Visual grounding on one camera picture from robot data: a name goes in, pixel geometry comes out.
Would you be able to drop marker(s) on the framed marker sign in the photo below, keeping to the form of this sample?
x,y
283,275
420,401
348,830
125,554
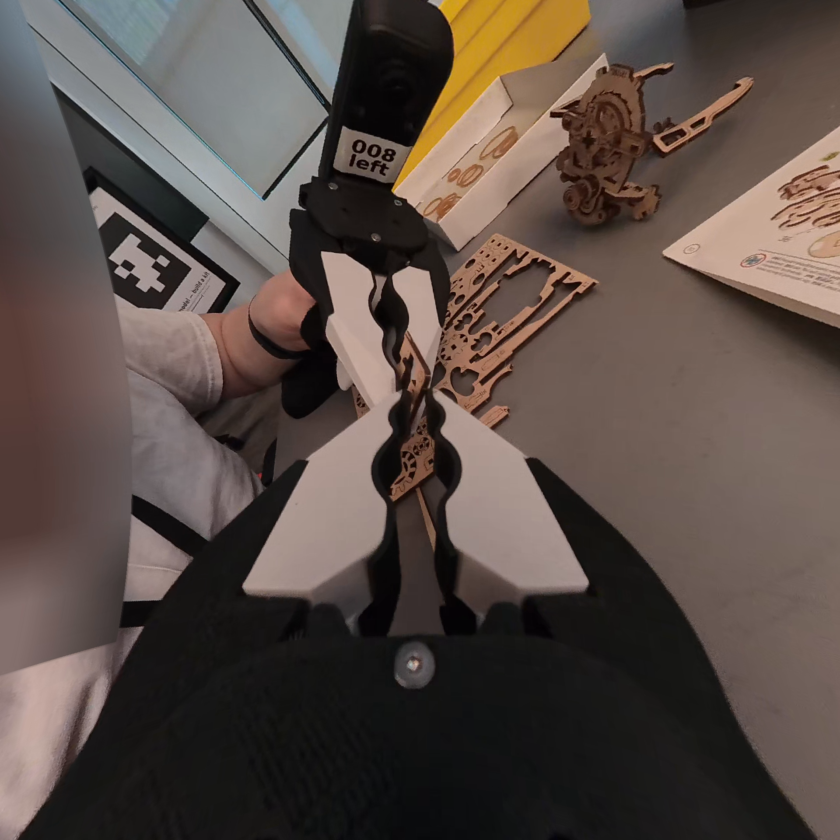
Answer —
x,y
141,262

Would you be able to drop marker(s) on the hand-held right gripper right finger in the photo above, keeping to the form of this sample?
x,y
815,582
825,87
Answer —
x,y
505,525

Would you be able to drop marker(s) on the large wooden parts sheet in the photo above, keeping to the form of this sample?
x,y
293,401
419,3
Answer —
x,y
577,283

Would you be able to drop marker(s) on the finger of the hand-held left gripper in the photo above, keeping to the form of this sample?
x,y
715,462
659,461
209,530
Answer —
x,y
351,315
423,308

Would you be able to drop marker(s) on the pile of rubber bands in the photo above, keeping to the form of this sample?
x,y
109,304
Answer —
x,y
472,176

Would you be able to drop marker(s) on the person's left hand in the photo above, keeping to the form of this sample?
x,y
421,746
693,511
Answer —
x,y
282,315

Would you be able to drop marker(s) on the yellow box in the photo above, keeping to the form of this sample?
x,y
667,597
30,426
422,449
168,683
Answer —
x,y
518,33

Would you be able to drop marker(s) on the person's left forearm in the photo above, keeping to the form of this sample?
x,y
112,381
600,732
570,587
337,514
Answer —
x,y
243,361

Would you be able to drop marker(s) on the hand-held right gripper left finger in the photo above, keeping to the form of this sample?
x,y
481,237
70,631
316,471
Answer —
x,y
321,525

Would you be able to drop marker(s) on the white cardboard box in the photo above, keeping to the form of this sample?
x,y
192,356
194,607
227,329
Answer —
x,y
525,157

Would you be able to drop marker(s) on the black wristband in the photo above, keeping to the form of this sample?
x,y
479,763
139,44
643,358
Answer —
x,y
257,328

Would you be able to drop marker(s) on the assembled wooden model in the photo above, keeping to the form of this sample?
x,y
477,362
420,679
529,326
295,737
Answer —
x,y
604,138

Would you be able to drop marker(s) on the small wooden parts strip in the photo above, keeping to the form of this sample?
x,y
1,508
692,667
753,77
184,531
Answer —
x,y
413,384

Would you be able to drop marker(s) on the open instruction booklet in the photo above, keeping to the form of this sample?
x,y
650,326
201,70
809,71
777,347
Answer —
x,y
774,249

